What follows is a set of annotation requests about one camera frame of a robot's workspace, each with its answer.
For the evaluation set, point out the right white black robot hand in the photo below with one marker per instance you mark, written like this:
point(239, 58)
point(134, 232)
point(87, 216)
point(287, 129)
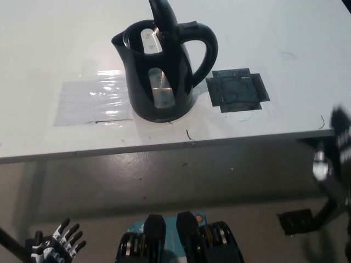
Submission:
point(341, 131)

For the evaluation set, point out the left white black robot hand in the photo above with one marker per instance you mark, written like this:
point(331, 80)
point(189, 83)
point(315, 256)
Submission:
point(52, 243)

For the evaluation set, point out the black electric kettle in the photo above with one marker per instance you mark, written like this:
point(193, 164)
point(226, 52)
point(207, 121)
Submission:
point(137, 82)

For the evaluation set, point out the black kettle lid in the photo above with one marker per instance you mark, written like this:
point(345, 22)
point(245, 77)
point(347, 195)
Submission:
point(164, 16)

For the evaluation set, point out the black metal table leg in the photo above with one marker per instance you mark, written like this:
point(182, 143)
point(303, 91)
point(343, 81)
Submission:
point(9, 243)
point(321, 217)

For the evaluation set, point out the black floor tape patch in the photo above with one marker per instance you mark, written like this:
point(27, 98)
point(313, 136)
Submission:
point(297, 222)

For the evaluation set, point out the black taped square patch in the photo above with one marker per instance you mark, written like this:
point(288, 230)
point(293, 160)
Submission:
point(235, 90)

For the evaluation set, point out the clear taped plastic sheet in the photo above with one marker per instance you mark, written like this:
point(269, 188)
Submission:
point(93, 101)

